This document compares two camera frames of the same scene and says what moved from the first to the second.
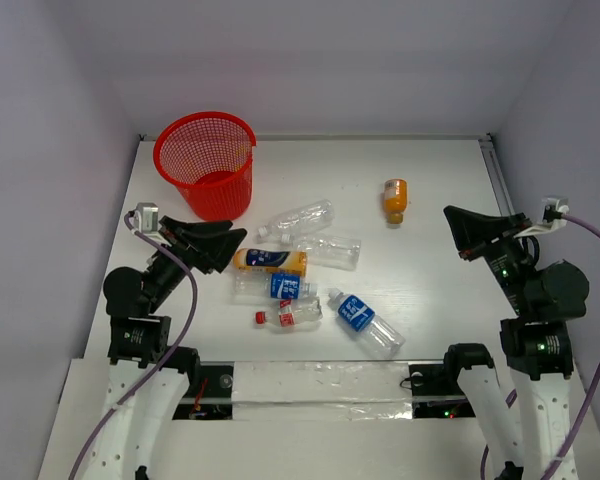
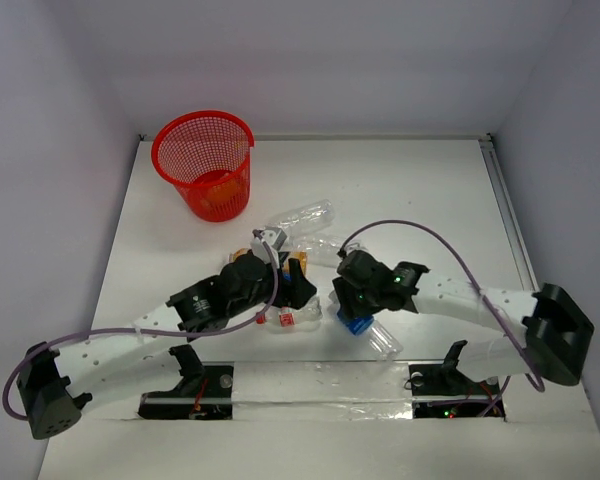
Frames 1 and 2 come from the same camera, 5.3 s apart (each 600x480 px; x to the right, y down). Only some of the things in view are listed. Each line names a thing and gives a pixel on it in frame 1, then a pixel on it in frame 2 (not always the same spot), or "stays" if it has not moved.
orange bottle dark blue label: [292, 262] stays
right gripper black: [473, 232] -> [345, 290]
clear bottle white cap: [309, 217] stays
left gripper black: [184, 245] -> [290, 282]
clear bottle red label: [293, 312] stays
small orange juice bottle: [395, 200] -> [222, 193]
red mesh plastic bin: [208, 155] stays
